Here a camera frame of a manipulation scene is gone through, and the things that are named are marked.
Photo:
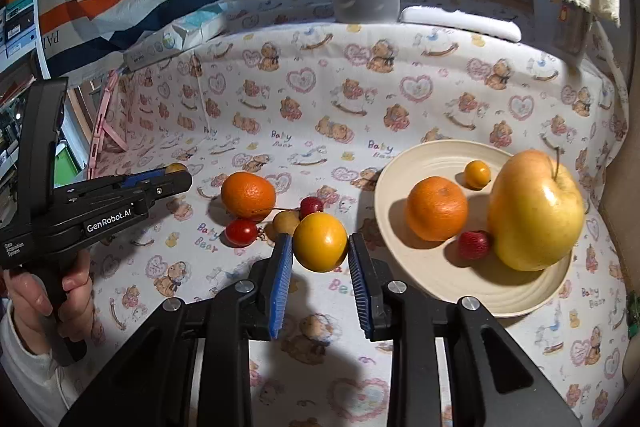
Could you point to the person's left hand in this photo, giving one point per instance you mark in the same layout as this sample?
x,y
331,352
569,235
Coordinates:
x,y
27,292

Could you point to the orange mandarin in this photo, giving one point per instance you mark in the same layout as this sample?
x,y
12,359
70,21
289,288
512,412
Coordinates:
x,y
248,195
436,208

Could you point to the small green object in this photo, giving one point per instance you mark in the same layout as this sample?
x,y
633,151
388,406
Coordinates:
x,y
633,314

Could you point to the white remote control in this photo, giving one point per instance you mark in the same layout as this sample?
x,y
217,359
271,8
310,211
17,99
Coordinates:
x,y
465,24

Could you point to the person's left forearm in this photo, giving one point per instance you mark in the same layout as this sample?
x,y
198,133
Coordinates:
x,y
25,372

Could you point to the clear plastic container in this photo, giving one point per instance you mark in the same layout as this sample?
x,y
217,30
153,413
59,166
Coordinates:
x,y
570,27

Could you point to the large yellow red apple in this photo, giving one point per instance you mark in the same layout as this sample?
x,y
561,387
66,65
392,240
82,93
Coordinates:
x,y
535,217

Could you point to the small brown longan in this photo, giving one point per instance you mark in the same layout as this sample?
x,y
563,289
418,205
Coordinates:
x,y
285,222

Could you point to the baby wipes pack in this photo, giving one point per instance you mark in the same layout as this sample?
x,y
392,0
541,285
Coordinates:
x,y
170,39

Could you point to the cream round plate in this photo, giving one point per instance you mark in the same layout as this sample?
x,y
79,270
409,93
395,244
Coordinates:
x,y
450,277

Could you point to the small yellow plum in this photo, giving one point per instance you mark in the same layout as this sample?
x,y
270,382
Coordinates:
x,y
320,242
476,174
176,167

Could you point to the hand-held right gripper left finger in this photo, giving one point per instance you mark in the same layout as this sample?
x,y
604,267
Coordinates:
x,y
280,287

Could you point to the small red fruit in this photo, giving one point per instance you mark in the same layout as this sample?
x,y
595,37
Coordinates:
x,y
241,232
474,244
311,205

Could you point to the tablet in pink case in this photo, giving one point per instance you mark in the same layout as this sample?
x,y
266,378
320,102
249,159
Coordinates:
x,y
102,122

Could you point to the green storage box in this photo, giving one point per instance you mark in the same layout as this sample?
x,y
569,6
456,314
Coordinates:
x,y
67,164

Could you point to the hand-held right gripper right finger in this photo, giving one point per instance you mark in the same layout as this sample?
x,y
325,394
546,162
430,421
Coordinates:
x,y
362,287

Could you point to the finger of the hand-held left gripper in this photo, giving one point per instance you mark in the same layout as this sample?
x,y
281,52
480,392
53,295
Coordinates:
x,y
172,189
142,178

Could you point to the cluttered storage shelf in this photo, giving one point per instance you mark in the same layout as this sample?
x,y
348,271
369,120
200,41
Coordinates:
x,y
20,12

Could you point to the wooden board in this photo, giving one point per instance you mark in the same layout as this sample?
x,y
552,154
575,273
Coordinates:
x,y
625,187

